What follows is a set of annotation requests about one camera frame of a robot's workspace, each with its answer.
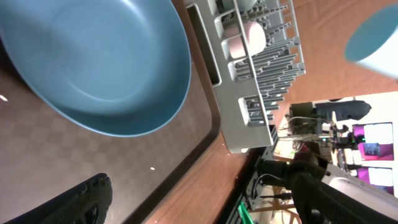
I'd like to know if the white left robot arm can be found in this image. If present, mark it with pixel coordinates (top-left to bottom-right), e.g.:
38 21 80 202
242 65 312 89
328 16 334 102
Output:
10 161 397 223

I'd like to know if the light blue bowl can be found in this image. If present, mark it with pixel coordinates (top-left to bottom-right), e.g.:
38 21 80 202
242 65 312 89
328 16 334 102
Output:
216 0 257 12

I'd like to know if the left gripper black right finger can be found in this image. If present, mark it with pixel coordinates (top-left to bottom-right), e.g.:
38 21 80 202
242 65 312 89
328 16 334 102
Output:
285 161 397 224

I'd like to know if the light blue plastic cup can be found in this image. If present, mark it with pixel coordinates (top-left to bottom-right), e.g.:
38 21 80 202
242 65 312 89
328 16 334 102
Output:
345 3 397 79

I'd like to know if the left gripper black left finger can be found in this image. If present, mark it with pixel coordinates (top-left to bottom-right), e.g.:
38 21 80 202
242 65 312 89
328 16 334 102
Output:
5 173 113 224

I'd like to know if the brown plastic serving tray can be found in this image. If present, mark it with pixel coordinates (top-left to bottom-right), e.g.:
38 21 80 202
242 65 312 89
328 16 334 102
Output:
1 1 220 223

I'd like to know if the pink plastic cup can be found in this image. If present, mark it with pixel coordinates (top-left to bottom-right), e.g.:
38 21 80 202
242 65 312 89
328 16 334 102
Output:
223 21 267 60

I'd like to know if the dark blue plate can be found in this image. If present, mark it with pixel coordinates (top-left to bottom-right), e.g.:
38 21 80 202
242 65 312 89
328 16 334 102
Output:
1 0 192 137

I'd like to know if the grey plastic dishwasher rack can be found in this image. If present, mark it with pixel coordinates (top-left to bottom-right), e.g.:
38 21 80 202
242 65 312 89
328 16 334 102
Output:
185 0 305 153

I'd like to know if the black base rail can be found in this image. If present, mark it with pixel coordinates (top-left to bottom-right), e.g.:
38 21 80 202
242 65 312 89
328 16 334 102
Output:
214 124 296 224

